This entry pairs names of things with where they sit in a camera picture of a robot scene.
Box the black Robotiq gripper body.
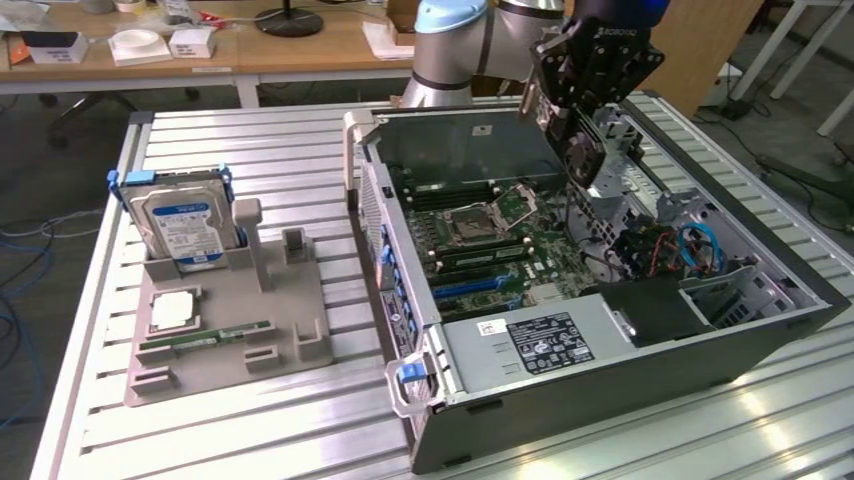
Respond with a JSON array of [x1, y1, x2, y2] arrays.
[[564, 0, 669, 109]]

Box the graphics card with metal bracket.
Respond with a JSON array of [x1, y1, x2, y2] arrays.
[[518, 74, 610, 190]]

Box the wooden cabinet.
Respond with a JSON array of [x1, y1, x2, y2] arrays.
[[566, 0, 768, 117]]

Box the white paper stack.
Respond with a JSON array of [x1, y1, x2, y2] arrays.
[[362, 19, 419, 60]]

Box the metal socket cover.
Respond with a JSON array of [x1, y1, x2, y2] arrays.
[[492, 183, 544, 232]]

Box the black floor stand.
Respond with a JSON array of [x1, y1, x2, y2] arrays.
[[757, 149, 854, 201]]

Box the CPU socket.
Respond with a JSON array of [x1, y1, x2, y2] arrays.
[[445, 203, 500, 242]]

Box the wooden desk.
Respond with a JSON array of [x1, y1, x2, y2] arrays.
[[0, 0, 602, 109]]

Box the installed RAM stick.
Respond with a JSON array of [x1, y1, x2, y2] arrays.
[[426, 239, 533, 274]]

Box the black round stand base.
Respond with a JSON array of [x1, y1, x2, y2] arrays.
[[255, 0, 326, 38]]

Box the green motherboard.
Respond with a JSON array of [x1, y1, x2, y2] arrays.
[[399, 164, 602, 324]]

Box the blue PCIe expansion slot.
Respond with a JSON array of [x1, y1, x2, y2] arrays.
[[430, 277, 504, 302]]

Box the small grey metal disk bay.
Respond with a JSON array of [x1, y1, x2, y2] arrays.
[[680, 259, 796, 329]]

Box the white box with label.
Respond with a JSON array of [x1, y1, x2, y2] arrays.
[[166, 27, 218, 60]]

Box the silver power supply unit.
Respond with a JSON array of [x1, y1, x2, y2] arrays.
[[437, 293, 640, 396]]

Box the white foam tray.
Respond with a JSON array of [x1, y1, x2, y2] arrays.
[[107, 28, 175, 67]]

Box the hard disk in blue carrier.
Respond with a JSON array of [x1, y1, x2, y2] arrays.
[[105, 163, 237, 275]]

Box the clear case latch blue tab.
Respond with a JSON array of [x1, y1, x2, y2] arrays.
[[385, 351, 447, 417]]

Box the black open PC case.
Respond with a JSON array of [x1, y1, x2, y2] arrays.
[[342, 89, 854, 476]]

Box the black chair base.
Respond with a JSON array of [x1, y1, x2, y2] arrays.
[[39, 89, 139, 147]]

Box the white box with black top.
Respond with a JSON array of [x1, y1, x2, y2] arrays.
[[18, 30, 91, 65]]

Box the silver CPU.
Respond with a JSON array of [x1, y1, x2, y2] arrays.
[[146, 291, 203, 331]]

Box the green RAM stick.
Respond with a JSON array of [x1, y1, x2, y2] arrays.
[[137, 322, 277, 352]]

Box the grey parts rack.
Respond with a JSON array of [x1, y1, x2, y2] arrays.
[[119, 197, 330, 409]]

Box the white table frame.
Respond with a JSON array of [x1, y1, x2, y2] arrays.
[[726, 0, 854, 137]]

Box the blue wire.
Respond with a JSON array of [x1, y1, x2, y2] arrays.
[[677, 223, 728, 275]]

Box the red wire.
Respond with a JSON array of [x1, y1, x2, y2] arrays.
[[653, 232, 673, 274]]

